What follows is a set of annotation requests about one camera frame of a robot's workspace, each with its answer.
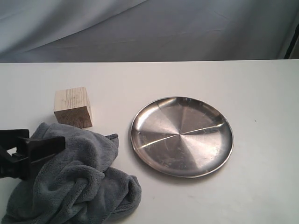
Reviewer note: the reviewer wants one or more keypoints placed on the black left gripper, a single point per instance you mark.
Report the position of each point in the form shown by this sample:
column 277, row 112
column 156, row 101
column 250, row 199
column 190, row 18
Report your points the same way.
column 18, row 152

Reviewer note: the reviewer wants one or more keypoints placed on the grey fleece towel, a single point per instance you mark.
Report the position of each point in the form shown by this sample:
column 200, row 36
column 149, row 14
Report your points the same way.
column 77, row 186

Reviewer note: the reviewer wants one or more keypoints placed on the pale wooden cube block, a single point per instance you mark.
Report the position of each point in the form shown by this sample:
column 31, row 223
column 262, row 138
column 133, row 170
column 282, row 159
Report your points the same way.
column 72, row 107

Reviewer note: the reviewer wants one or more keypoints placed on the grey backdrop cloth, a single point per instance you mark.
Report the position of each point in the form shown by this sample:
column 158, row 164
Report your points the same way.
column 44, row 31

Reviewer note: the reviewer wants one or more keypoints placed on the round steel plate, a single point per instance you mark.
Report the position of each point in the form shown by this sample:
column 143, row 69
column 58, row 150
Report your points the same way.
column 181, row 137

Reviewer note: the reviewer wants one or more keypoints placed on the black backdrop stand pole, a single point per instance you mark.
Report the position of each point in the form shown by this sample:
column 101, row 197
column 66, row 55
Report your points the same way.
column 292, row 43

